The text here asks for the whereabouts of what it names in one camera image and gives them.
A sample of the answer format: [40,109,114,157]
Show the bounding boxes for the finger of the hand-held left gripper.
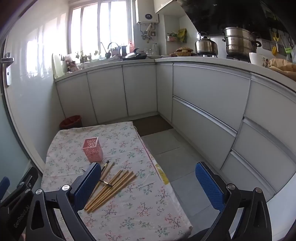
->
[0,166,38,208]

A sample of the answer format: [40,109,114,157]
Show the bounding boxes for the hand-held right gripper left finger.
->
[25,162,102,241]

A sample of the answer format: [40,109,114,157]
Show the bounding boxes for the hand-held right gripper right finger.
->
[195,161,272,241]

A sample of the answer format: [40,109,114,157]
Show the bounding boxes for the bundle of wooden chopsticks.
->
[84,161,137,212]

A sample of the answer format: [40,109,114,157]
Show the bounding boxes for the pink perforated plastic basket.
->
[82,137,103,163]

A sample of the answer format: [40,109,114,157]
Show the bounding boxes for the floral tablecloth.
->
[41,121,193,241]

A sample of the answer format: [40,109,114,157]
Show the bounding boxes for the frosted glass door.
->
[0,37,43,183]

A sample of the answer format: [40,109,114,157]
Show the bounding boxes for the red trash bin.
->
[59,115,83,130]

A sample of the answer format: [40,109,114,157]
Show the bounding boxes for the brown floor mat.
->
[133,115,174,137]

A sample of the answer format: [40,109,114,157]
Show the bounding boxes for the white kitchen cabinets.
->
[55,57,296,214]

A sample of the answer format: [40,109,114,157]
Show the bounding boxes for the white cutting board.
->
[51,53,63,79]

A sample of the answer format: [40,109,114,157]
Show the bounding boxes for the white bowl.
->
[249,52,272,68]

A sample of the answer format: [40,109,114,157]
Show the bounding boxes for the black wok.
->
[122,47,148,61]

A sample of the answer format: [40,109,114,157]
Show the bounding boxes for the brown paper bag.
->
[268,58,296,81]

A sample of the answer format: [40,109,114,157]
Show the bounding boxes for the sink faucet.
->
[100,42,119,58]

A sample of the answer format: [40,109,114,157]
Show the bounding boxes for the steel steamer pot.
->
[222,27,262,61]

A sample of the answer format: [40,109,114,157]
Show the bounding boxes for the kitchen window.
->
[69,0,134,55]

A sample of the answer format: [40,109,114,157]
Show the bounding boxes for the black range hood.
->
[180,0,287,35]

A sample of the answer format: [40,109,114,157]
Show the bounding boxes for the white water heater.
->
[136,0,160,24]

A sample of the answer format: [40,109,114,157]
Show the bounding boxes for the metal door handle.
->
[1,52,11,87]

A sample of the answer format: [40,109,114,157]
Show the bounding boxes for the green-handled kitchen tool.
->
[281,35,292,55]

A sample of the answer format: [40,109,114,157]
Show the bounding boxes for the yellow-handled scissors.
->
[271,30,280,52]

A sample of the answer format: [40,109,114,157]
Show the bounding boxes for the white wall cabinet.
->
[154,0,183,14]

